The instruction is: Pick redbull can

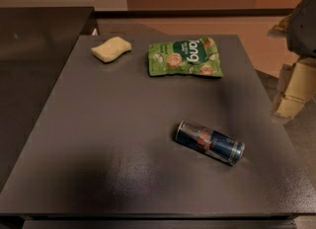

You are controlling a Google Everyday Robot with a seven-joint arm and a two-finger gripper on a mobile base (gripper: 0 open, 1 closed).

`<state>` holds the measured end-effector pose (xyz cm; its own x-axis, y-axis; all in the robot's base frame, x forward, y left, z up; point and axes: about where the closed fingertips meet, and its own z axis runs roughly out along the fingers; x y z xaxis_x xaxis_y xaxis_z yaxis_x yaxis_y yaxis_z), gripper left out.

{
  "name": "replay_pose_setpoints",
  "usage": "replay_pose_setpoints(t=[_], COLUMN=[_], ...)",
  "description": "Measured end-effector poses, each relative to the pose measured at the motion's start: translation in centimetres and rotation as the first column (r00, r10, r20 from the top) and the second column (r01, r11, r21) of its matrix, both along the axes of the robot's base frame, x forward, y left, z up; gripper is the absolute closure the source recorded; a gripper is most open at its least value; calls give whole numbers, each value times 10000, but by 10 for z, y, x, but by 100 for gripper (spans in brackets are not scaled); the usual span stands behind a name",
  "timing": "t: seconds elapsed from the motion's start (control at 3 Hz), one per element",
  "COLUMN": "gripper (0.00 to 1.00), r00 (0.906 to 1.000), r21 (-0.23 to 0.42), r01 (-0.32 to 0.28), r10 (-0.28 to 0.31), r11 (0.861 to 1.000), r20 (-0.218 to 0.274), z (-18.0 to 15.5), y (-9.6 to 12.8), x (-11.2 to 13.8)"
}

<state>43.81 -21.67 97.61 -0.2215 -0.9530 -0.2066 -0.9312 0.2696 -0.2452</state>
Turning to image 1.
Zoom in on green snack bag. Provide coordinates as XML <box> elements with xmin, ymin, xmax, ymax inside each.
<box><xmin>148</xmin><ymin>37</ymin><xmax>223</xmax><ymax>78</ymax></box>

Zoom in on blue silver redbull can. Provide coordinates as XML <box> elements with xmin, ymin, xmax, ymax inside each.
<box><xmin>175</xmin><ymin>119</ymin><xmax>245</xmax><ymax>166</ymax></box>

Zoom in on yellow sponge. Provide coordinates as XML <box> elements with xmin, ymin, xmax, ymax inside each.
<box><xmin>91</xmin><ymin>37</ymin><xmax>132</xmax><ymax>63</ymax></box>

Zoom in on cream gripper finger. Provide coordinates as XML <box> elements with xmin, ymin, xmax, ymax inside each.
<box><xmin>271</xmin><ymin>56</ymin><xmax>316</xmax><ymax>124</ymax></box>

